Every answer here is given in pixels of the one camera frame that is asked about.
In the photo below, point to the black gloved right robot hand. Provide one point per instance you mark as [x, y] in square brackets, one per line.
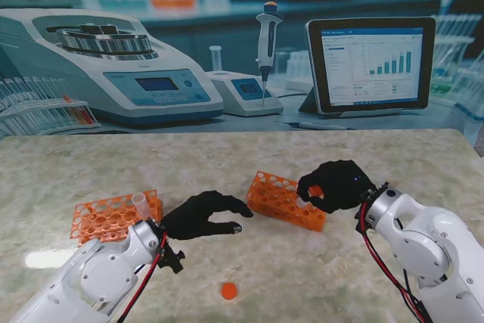
[340, 187]

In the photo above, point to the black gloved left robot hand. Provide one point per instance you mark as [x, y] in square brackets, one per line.
[193, 217]

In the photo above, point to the orange round tube cap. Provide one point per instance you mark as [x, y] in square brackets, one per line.
[229, 290]
[315, 191]

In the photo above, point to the clear plastic test tube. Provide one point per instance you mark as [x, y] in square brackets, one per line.
[141, 205]
[303, 204]

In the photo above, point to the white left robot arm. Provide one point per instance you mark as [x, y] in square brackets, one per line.
[90, 281]

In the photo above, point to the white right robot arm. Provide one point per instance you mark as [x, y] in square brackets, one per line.
[431, 247]

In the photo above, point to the orange test tube rack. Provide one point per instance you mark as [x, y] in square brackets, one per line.
[276, 202]
[109, 205]

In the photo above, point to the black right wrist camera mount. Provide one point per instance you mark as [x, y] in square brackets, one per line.
[372, 192]

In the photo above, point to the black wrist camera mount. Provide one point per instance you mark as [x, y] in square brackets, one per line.
[372, 192]
[172, 260]

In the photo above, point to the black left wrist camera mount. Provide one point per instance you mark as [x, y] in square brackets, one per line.
[172, 260]

